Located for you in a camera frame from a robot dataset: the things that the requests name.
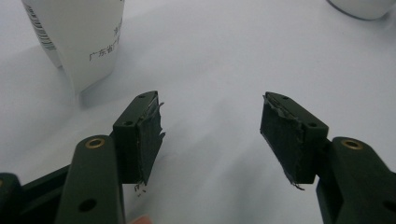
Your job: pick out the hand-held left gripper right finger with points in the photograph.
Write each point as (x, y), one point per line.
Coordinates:
(289, 140)

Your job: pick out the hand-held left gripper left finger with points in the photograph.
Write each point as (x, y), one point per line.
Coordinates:
(140, 140)

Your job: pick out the clear glass jug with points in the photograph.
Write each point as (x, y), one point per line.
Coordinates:
(364, 7)

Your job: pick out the blue and white milk carton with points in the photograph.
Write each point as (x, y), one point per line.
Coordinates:
(84, 40)

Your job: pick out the white table mat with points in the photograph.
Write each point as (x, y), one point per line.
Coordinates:
(218, 62)

